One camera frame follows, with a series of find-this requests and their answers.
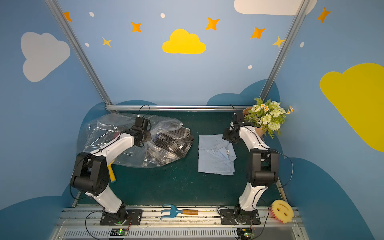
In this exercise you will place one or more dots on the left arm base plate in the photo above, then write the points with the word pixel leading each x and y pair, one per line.
pixel 122 218

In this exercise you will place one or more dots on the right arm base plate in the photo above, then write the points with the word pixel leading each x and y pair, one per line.
pixel 239 217

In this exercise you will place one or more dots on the green circuit board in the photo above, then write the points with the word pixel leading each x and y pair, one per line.
pixel 244 234
pixel 119 232

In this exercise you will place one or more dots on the aluminium front mounting rail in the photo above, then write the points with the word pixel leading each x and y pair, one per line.
pixel 208 216

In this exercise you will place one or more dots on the tan ribbed flower pot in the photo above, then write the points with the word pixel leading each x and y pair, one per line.
pixel 259 131

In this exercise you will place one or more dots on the left aluminium corner post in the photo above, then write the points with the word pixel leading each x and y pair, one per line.
pixel 64 24

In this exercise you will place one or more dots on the yellow toy shovel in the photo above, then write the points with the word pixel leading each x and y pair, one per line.
pixel 111 172

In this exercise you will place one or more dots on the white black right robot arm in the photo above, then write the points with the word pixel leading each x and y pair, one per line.
pixel 263 163

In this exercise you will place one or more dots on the dark plaid shirt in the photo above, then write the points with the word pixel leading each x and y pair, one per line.
pixel 170 142

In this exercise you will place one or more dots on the clear plastic vacuum bag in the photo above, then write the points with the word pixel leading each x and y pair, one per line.
pixel 102 130

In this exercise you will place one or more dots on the white green artificial flowers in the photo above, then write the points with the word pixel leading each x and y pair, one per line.
pixel 268 116

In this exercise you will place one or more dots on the left green circuit board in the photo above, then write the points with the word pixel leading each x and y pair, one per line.
pixel 119 232

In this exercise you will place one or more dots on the light blue shirt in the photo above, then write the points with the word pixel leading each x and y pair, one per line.
pixel 216 155

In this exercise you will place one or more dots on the white vented cable duct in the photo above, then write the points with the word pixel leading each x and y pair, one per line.
pixel 157 233

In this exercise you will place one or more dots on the aluminium back frame rail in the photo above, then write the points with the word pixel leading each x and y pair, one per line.
pixel 156 108

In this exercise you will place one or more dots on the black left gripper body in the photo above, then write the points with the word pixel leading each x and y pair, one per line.
pixel 142 139

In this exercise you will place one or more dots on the blue garden fork wooden handle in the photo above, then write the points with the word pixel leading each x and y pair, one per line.
pixel 171 211

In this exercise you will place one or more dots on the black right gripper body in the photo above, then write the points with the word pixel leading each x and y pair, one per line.
pixel 229 137

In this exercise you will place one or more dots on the right aluminium corner post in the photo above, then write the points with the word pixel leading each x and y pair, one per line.
pixel 290 37

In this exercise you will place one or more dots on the yellow smiley sponge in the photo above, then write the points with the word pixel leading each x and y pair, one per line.
pixel 282 211

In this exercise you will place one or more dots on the aluminium corner post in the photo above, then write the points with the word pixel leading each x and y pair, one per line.
pixel 290 37
pixel 64 24

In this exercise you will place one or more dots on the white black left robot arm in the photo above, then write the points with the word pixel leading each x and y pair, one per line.
pixel 91 174

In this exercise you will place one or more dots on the right green circuit board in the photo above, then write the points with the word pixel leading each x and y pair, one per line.
pixel 244 234

